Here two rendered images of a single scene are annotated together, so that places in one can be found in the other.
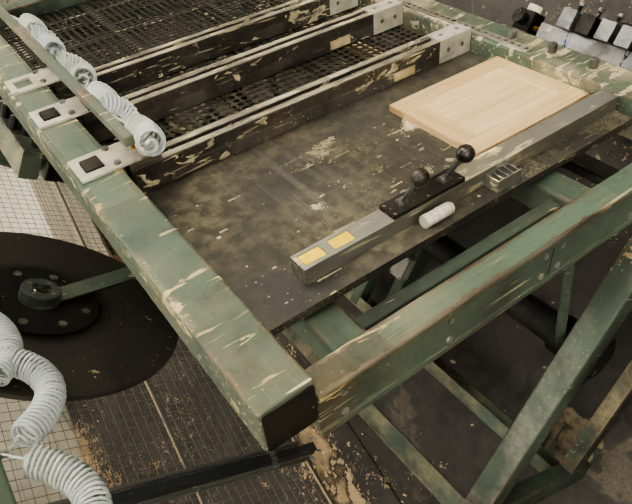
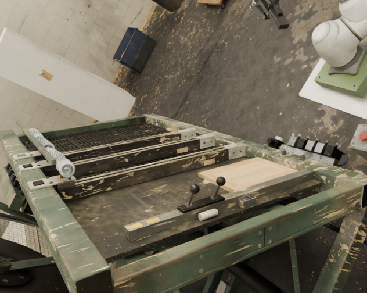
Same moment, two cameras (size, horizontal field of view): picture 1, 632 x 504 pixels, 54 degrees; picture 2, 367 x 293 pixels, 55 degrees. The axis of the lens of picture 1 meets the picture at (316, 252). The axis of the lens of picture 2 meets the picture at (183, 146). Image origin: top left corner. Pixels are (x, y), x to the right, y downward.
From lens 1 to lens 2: 0.39 m
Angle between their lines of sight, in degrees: 26
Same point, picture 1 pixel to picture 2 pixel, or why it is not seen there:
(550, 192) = not seen: hidden behind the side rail
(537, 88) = (274, 168)
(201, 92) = (107, 165)
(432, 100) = (220, 171)
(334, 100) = (171, 170)
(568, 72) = (290, 161)
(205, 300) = (69, 233)
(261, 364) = (85, 259)
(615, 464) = not seen: outside the picture
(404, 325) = (172, 253)
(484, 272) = (222, 234)
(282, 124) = (141, 177)
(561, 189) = not seen: hidden behind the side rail
